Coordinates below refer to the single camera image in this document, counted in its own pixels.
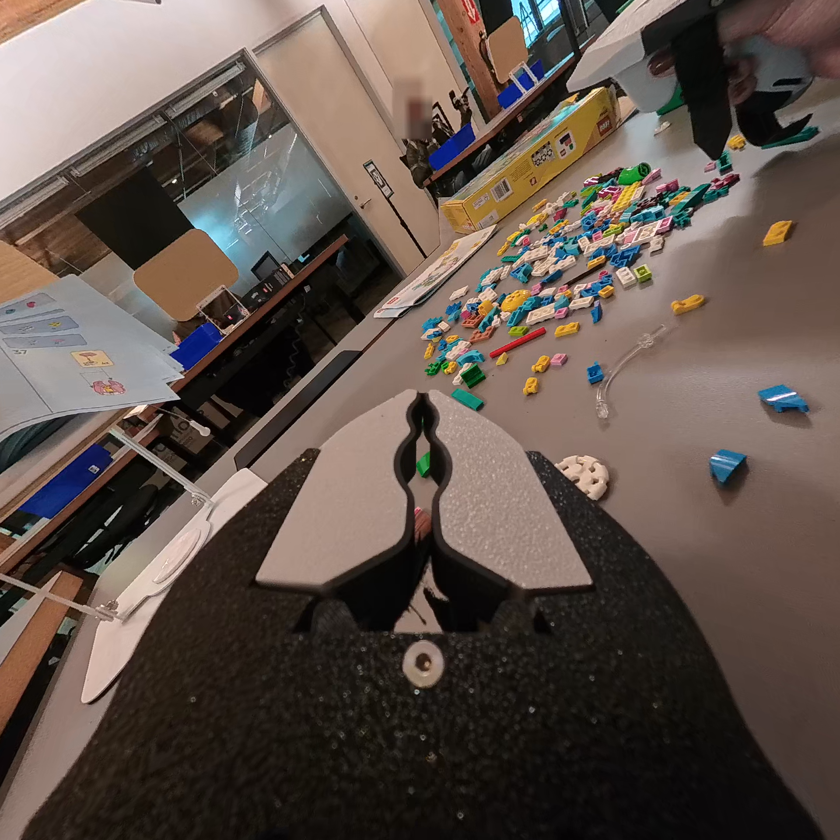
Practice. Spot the blue lego slope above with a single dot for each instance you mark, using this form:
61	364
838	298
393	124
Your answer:
726	467
783	398

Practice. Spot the red lego rod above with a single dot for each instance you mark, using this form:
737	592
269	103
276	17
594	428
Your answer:
517	342

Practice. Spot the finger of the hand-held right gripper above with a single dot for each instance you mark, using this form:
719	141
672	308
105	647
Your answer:
610	56
649	92

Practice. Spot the blue storage bin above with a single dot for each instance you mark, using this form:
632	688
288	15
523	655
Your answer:
62	482
522	88
451	148
197	346

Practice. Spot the clear acrylic box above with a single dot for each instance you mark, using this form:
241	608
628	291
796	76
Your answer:
222	308

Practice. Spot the long teal lego plate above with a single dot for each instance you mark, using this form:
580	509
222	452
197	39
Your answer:
791	136

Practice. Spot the yellow lego clip piece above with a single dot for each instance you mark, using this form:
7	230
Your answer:
688	304

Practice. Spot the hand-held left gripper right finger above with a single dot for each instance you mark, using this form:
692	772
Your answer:
505	505

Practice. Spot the yellow lego tile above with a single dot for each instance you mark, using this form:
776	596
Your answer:
778	233

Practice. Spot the wooden background table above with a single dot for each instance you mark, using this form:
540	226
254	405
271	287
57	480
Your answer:
289	275

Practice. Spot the white round lego gear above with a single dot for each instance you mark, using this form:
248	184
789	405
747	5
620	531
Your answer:
583	477

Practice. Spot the pile of mixed lego pieces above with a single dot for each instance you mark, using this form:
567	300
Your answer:
577	262

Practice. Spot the open instruction sheet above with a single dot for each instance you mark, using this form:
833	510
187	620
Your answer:
79	354

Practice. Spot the black electronic device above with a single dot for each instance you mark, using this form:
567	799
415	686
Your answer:
266	289

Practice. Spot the small blue lego piece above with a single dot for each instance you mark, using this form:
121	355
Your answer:
594	373

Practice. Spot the green lego slope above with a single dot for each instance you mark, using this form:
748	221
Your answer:
424	464

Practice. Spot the clear curved lego tube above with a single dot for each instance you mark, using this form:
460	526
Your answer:
620	371

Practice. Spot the yellow lego box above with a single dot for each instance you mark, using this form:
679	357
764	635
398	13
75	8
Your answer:
525	170

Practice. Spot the green lego piece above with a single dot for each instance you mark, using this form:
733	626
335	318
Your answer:
672	102

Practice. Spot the person's right hand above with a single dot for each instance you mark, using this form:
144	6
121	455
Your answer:
787	23

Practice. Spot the green lego bracket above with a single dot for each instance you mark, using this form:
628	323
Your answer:
472	376

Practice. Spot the white stand base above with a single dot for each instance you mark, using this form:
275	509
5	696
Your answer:
164	571

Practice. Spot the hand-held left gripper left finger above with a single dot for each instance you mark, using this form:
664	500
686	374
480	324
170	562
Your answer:
341	499

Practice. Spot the lego instruction booklet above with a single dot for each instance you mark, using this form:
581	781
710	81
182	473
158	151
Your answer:
436	275

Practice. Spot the white door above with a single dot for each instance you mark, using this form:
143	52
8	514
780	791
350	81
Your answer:
328	131

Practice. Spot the small brown lego piece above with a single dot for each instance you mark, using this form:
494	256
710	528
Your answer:
421	525

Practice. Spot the black stand pole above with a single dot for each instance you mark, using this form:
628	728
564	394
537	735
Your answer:
407	226

